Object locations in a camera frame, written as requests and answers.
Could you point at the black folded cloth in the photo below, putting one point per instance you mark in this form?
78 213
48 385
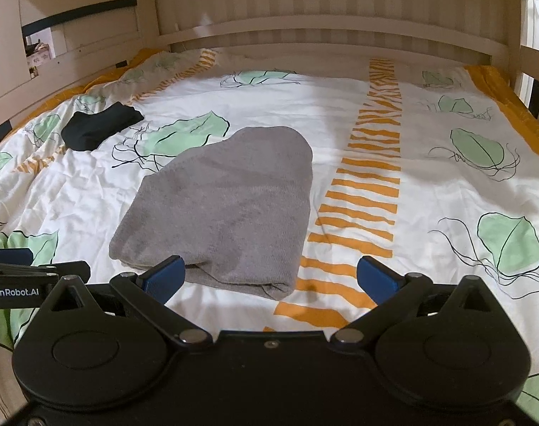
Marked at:
96 126

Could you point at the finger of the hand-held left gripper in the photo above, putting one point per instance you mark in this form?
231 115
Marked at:
67 270
12 257

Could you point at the grey knit hoodie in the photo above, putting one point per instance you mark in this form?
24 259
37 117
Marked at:
225 204

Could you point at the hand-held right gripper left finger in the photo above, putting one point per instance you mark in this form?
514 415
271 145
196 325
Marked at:
165 277

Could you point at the wooden bed frame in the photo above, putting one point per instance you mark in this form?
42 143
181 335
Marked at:
318 0

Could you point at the white leaf-print duvet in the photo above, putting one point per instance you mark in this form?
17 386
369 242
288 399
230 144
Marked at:
429 186

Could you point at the small shelf clutter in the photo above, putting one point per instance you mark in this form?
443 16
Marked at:
38 55

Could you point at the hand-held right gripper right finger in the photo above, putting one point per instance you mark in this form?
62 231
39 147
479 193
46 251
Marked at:
376 277

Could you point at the yellow bed sheet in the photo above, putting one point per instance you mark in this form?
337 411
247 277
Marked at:
509 97

